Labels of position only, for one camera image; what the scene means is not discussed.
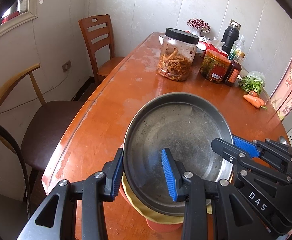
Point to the bag of green vegetables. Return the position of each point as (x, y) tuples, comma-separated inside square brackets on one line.
[(253, 82)]

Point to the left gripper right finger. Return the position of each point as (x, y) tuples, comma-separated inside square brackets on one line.
[(233, 217)]

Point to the clear plastic water bottle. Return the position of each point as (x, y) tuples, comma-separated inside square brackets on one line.
[(238, 45)]

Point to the brown sauce bottle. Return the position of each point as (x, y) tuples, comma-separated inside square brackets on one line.
[(235, 68)]

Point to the jar with orange lid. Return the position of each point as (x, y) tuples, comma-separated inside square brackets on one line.
[(214, 66)]

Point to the orange plate with handle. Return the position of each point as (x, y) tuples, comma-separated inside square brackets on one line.
[(160, 228)]

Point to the front carrot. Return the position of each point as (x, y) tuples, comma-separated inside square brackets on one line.
[(250, 100)]

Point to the red flower decoration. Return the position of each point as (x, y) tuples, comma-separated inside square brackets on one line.
[(198, 26)]

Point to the yellow plate with handle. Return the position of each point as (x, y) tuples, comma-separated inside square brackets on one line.
[(143, 210)]

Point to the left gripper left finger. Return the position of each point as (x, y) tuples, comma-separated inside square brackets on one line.
[(56, 215)]

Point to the carrot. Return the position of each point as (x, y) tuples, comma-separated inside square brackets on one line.
[(254, 95), (250, 100)]

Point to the clear jar black lid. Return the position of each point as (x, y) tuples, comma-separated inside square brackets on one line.
[(177, 54)]

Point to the brown wooden chair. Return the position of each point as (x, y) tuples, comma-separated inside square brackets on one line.
[(97, 33)]

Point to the light wood padded chair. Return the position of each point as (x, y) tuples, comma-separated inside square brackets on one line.
[(44, 131)]

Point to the black thermos flask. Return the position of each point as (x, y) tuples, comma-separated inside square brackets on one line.
[(231, 34)]

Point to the grey metal pan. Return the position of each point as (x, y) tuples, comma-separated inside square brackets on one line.
[(186, 124)]

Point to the middle carrot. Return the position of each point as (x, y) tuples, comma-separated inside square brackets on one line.
[(254, 95)]

